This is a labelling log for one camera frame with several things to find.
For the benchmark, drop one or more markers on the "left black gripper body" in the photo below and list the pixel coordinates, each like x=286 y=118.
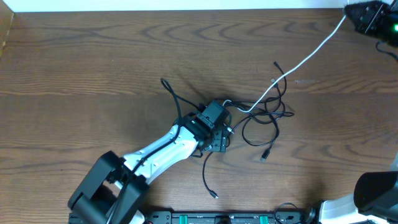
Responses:
x=219 y=142

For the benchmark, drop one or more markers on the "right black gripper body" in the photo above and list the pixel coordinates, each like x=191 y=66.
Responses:
x=385 y=25

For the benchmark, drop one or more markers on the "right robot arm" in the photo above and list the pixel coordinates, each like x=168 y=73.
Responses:
x=374 y=199

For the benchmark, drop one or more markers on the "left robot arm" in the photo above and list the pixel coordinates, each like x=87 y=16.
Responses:
x=114 y=188

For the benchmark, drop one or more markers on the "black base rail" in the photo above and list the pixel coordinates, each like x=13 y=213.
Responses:
x=286 y=213

